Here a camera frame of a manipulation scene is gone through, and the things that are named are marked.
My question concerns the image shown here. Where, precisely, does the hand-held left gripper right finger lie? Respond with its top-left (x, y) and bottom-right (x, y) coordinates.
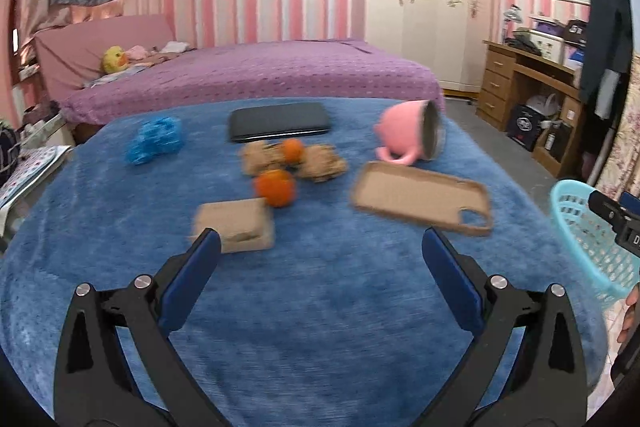
top-left (415, 227), bottom-right (588, 427)

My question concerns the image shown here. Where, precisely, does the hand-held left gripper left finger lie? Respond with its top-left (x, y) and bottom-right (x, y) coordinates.
top-left (53, 228), bottom-right (236, 427)

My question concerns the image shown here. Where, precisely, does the turquoise plastic basket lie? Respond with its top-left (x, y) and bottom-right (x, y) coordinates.
top-left (550, 179), bottom-right (640, 312)

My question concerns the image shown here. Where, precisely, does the blue plastic glove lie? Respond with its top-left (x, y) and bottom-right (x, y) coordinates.
top-left (124, 117), bottom-right (183, 166)

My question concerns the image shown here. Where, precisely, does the small orange peel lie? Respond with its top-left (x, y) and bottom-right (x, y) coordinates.
top-left (282, 139), bottom-right (305, 165)

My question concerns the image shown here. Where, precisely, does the person's right hand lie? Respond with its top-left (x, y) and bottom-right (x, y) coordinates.
top-left (617, 284), bottom-right (640, 344)

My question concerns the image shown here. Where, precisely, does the beige floral curtain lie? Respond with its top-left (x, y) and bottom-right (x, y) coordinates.
top-left (595, 52), bottom-right (640, 202)

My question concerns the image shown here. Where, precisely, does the brown cardboard box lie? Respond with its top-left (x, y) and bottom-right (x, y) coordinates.
top-left (532, 122), bottom-right (573, 162)

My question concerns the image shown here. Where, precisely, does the brown phone case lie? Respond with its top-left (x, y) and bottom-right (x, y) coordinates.
top-left (351, 161), bottom-right (495, 238)

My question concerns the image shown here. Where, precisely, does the black gift bag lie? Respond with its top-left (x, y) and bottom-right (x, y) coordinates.
top-left (506, 103), bottom-right (546, 152)

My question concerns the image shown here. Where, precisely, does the blue fleece blanket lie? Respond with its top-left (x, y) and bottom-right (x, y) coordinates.
top-left (0, 97), bottom-right (608, 427)

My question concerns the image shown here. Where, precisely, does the white fan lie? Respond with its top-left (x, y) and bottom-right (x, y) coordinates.
top-left (525, 93), bottom-right (560, 118)

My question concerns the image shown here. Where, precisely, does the pink mug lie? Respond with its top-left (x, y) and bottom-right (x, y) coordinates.
top-left (374, 99), bottom-right (447, 165)

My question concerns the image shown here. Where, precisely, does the wooden desk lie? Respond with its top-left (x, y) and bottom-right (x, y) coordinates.
top-left (476, 39), bottom-right (596, 180)

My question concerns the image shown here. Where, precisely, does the hanging black garment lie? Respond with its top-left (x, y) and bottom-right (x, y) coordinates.
top-left (580, 0), bottom-right (636, 120)

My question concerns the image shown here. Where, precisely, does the black phone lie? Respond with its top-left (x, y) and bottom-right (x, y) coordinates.
top-left (228, 102), bottom-right (332, 144)

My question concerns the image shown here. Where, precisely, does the white storage box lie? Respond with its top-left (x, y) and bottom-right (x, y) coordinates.
top-left (527, 29), bottom-right (568, 62)

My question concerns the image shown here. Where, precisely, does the black lettered bag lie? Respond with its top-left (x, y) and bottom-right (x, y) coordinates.
top-left (564, 21), bottom-right (590, 44)

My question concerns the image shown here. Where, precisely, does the dark clothes pile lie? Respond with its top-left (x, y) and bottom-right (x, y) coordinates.
top-left (504, 34), bottom-right (543, 56)

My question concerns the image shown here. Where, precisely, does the dotted cushion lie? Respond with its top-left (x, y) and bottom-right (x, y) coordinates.
top-left (0, 144), bottom-right (73, 208)

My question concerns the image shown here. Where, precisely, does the purple bag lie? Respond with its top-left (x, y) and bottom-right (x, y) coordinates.
top-left (532, 19), bottom-right (568, 35)

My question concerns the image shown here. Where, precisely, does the bed with purple dotted cover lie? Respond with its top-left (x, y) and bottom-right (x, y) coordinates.
top-left (32, 13), bottom-right (446, 138)

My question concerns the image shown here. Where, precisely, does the desk lamp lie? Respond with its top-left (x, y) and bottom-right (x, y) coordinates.
top-left (501, 5), bottom-right (526, 40)

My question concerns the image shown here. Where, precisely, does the black and white patterned bag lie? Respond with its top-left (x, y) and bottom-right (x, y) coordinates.
top-left (0, 119), bottom-right (21, 172)

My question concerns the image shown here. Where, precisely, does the yellow duck plush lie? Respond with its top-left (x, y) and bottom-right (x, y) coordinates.
top-left (101, 46), bottom-right (130, 75)

